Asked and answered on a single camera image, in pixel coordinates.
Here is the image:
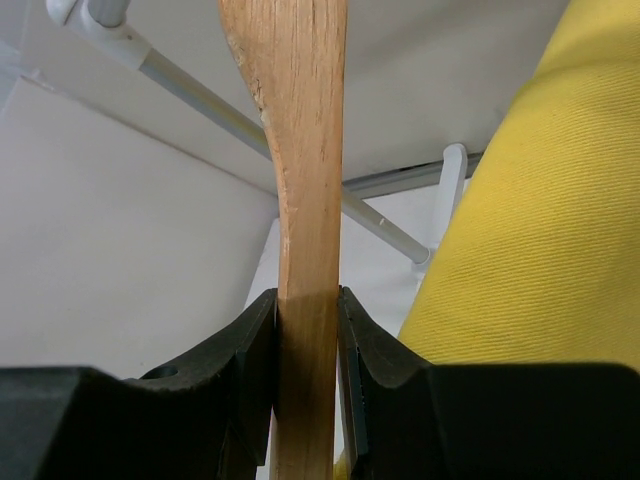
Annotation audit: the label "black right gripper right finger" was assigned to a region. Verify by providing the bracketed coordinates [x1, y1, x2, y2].
[338, 288, 639, 479]

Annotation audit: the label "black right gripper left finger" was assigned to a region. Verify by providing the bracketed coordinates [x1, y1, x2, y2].
[1, 290, 276, 479]

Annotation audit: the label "yellow trousers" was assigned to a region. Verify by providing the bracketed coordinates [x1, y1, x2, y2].
[394, 1, 639, 375]

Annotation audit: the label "wooden hanger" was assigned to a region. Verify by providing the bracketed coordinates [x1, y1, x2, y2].
[219, 1, 347, 479]

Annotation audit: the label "white clothes rack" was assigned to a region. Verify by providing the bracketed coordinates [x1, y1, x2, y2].
[46, 1, 468, 281]

